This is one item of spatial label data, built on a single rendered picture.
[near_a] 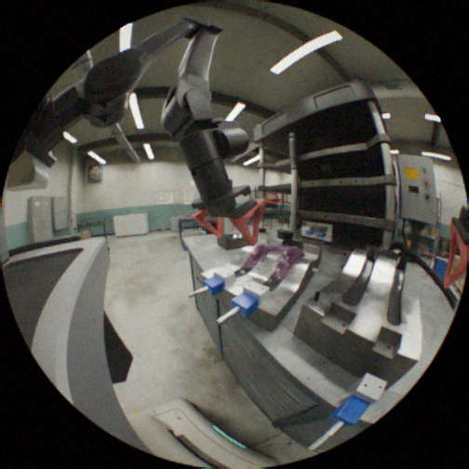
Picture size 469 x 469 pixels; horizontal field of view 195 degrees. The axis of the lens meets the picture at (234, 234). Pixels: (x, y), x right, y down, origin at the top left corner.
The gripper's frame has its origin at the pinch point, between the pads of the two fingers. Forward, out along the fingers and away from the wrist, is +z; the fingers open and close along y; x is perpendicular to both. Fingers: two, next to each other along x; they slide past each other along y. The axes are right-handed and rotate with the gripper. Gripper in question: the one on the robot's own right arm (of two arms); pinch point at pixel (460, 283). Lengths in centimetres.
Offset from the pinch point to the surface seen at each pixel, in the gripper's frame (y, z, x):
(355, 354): 15.3, 12.7, 7.0
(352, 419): 11.2, 8.6, 17.4
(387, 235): -3, 36, -62
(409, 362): 5.1, 8.7, 8.2
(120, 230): 699, 38, 76
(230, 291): 44.8, 12.8, 6.1
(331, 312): 22.5, 14.2, 0.2
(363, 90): -2, -48, -101
